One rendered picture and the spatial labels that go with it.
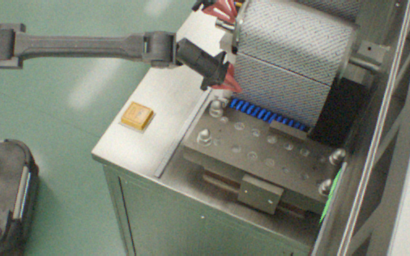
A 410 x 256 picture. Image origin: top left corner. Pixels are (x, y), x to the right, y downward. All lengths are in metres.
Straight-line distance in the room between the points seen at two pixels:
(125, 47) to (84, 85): 1.57
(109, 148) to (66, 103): 1.31
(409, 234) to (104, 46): 0.87
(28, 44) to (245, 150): 0.58
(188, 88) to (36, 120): 1.30
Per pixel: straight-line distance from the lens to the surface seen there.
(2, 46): 1.20
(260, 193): 1.17
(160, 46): 1.12
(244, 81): 1.21
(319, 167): 1.19
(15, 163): 2.18
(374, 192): 0.68
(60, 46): 1.16
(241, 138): 1.20
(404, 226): 0.43
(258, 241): 1.32
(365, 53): 1.10
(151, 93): 1.44
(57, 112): 2.60
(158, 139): 1.34
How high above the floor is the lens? 2.01
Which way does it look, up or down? 55 degrees down
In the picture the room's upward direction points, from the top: 5 degrees clockwise
